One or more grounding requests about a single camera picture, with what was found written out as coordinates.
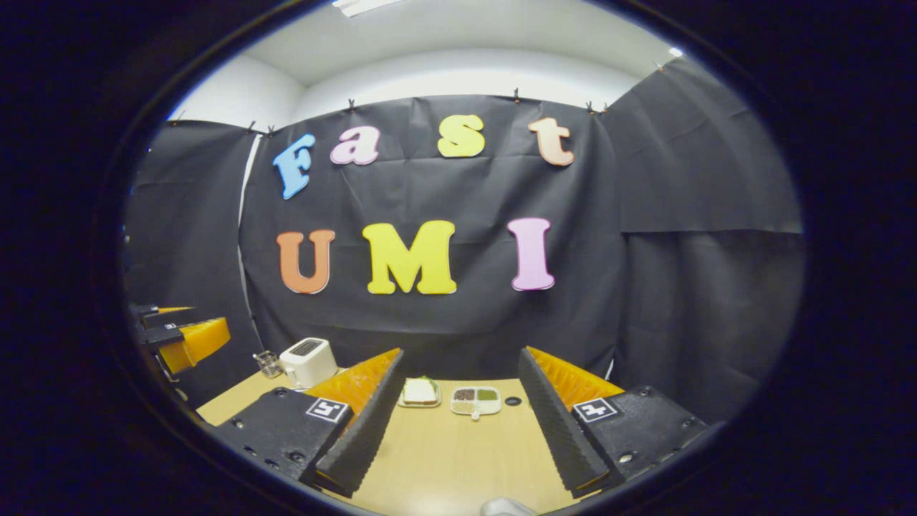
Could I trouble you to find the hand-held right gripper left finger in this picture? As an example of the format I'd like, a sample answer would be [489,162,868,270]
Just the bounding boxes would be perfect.
[213,348,405,498]

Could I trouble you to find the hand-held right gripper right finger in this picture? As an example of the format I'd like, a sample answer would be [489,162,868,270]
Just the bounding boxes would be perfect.
[517,347,710,500]

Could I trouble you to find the small rectangular plate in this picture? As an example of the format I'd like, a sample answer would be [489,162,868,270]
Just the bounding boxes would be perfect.
[398,378,442,409]

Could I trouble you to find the white divided dish with beans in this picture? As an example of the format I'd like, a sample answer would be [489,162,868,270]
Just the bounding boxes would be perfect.
[450,386,502,421]

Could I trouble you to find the white toaster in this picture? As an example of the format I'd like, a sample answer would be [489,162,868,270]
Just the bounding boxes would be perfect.
[279,338,339,389]

